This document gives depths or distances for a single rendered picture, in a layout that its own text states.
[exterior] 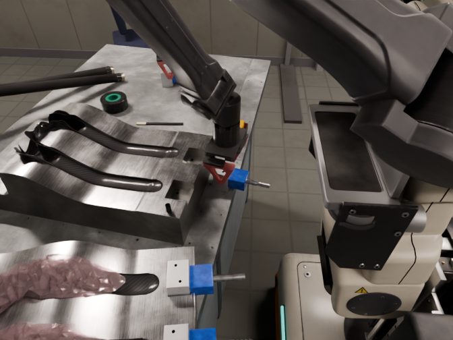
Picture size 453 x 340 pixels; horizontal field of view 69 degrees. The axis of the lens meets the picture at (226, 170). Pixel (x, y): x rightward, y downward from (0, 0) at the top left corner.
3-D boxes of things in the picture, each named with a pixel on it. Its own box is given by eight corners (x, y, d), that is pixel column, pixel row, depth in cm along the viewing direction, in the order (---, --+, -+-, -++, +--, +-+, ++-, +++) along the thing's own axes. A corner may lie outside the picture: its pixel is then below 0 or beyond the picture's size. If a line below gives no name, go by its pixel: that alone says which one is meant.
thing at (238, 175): (271, 187, 81) (273, 171, 77) (265, 202, 77) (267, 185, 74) (220, 175, 84) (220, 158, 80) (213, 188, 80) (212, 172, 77)
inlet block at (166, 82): (199, 78, 120) (198, 64, 116) (200, 85, 116) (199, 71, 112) (162, 80, 119) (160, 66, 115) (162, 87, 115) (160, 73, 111)
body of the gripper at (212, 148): (203, 157, 70) (202, 129, 65) (220, 129, 77) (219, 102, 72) (233, 164, 69) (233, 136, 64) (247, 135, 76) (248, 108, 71)
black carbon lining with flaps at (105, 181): (183, 154, 79) (178, 121, 72) (158, 204, 68) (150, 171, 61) (52, 134, 85) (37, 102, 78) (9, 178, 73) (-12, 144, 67)
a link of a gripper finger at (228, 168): (203, 187, 75) (201, 156, 69) (214, 166, 80) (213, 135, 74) (232, 194, 74) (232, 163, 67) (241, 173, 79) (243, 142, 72)
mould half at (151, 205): (214, 162, 87) (213, 120, 78) (183, 245, 69) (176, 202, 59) (44, 137, 95) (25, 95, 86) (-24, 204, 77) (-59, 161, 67)
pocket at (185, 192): (195, 194, 72) (193, 183, 69) (187, 213, 68) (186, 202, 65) (174, 191, 72) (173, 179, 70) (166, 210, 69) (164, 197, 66)
